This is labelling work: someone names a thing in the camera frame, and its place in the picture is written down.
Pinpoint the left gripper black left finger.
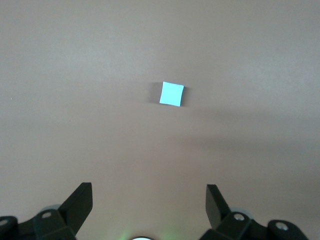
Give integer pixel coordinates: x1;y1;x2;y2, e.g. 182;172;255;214
0;182;94;240

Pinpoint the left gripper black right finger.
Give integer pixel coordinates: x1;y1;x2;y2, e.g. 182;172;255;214
199;184;307;240

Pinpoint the blue foam block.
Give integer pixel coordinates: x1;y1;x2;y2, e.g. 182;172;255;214
159;81;186;108

